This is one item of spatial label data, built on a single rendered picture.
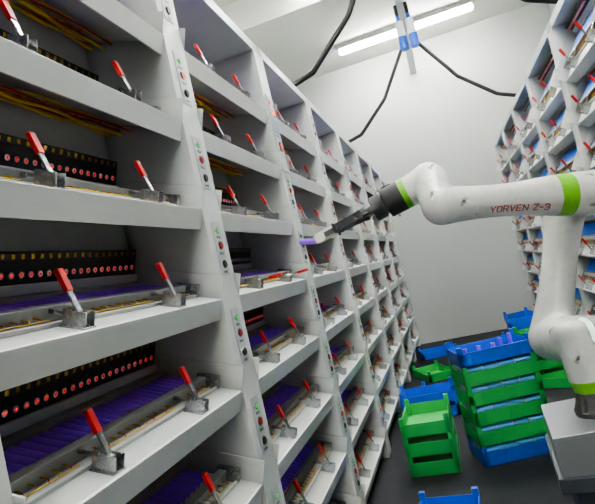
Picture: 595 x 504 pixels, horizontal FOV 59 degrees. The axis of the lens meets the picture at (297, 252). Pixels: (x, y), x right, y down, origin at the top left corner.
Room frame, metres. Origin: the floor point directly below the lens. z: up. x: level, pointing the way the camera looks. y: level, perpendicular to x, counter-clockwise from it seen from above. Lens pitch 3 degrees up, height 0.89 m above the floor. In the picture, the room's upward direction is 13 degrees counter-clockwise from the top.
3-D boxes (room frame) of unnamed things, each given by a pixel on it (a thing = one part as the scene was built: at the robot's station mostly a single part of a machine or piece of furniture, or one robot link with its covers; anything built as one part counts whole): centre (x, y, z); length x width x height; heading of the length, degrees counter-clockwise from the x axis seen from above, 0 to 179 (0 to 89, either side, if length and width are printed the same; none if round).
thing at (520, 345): (2.24, -0.69, 0.44); 0.30 x 0.20 x 0.08; 89
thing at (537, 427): (2.24, -0.69, 0.12); 0.30 x 0.20 x 0.08; 89
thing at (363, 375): (2.56, -0.12, 0.88); 0.20 x 0.09 x 1.75; 74
